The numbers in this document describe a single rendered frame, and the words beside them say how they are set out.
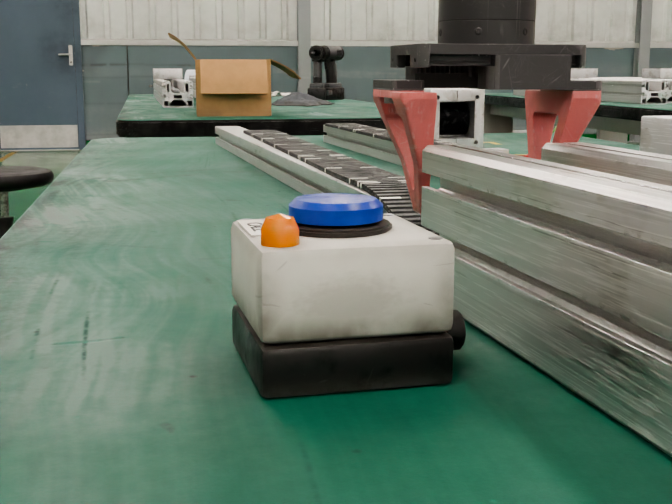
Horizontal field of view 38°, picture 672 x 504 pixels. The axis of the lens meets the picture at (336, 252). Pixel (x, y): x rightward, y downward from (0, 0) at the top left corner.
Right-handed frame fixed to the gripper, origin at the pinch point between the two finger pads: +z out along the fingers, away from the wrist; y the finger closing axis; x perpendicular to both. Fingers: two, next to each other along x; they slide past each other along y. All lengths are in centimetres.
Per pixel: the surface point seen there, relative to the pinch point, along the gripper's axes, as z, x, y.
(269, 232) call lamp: -1.6, -19.5, -16.2
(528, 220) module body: -1.0, -15.5, -3.7
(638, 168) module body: -3.1, -13.9, 2.5
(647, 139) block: -3.0, 4.7, 13.8
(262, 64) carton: -9, 207, 18
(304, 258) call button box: -0.6, -20.0, -14.9
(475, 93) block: -4, 90, 34
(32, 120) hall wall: 50, 1092, -109
